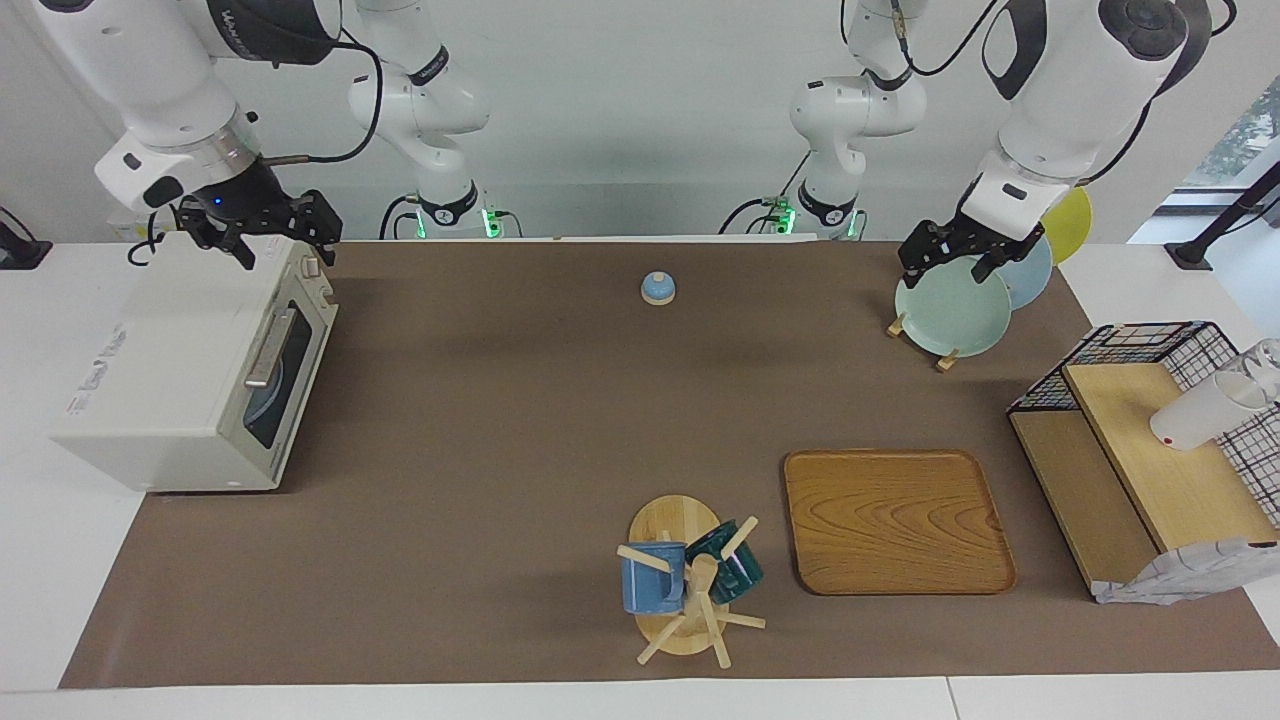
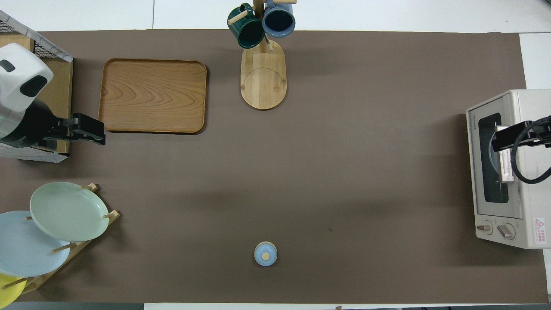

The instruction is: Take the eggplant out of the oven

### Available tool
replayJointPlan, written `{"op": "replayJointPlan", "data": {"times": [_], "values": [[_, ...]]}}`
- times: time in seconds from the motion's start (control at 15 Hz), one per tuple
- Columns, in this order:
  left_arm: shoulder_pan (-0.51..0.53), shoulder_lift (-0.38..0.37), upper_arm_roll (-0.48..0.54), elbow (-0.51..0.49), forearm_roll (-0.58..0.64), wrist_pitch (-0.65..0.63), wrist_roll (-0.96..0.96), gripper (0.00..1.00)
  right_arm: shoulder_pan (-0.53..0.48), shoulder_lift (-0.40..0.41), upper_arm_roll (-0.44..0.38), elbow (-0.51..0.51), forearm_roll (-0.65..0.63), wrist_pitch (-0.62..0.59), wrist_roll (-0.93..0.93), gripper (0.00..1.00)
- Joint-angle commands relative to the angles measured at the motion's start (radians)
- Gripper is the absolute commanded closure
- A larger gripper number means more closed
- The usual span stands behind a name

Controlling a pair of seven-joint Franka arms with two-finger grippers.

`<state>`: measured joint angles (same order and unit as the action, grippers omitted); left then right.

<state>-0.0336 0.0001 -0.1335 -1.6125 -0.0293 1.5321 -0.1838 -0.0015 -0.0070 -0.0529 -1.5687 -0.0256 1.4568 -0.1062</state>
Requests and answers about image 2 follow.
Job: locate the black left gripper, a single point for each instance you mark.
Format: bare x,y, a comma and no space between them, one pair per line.
30,127

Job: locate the pale green plate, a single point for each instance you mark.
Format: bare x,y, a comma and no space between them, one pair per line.
69,211

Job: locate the light blue racked plate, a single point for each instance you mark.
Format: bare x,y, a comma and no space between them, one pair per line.
26,254

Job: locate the wooden serving tray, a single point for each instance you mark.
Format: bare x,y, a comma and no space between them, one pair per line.
150,94

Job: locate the wooden mug tree stand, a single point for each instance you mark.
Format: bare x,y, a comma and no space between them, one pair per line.
262,82

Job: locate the dark green mug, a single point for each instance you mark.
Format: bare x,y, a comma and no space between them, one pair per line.
249,33

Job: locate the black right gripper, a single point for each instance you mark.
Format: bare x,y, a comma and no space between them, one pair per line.
543,135

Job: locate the yellow plate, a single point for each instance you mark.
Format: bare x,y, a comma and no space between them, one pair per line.
8,292

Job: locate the wooden plate rack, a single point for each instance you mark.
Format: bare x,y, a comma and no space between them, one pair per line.
113,214

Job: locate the beige toaster oven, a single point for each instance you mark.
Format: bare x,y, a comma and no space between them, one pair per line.
533,193

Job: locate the brown table mat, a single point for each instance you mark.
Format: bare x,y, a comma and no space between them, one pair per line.
344,172

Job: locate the blue mug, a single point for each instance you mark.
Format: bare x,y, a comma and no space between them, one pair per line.
279,22

